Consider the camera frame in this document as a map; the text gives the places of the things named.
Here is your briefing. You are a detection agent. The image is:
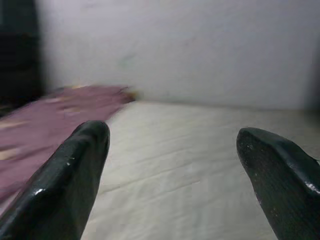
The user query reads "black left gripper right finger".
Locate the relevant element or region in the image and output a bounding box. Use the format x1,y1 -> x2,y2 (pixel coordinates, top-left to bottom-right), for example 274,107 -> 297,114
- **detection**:
236,127 -> 320,240

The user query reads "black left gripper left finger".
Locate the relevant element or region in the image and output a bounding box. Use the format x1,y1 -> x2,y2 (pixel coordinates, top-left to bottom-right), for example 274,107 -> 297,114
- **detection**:
0,120 -> 111,240

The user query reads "black furniture unit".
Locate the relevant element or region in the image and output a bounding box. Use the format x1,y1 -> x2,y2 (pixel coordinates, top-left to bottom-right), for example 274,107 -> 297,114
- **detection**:
0,0 -> 48,113

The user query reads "quilted cream mattress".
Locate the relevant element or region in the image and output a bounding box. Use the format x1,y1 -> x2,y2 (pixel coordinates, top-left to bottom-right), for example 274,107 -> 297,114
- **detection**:
82,99 -> 320,240

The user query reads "pink cartoon mouse blanket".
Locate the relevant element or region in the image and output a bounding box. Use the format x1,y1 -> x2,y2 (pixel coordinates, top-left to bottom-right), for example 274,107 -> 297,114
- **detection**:
0,84 -> 137,208

